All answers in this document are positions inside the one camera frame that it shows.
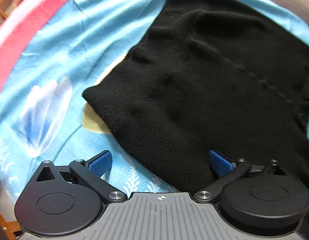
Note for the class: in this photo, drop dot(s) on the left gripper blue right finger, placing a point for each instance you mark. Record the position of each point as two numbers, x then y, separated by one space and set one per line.
228 170

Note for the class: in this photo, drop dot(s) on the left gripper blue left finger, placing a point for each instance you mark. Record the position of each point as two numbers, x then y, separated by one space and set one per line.
89 173

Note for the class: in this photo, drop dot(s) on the black knit pants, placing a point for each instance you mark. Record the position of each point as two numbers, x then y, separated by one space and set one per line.
209 75

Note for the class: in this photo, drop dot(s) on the blue floral bed sheet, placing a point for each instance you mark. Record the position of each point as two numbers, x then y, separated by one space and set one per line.
52 56

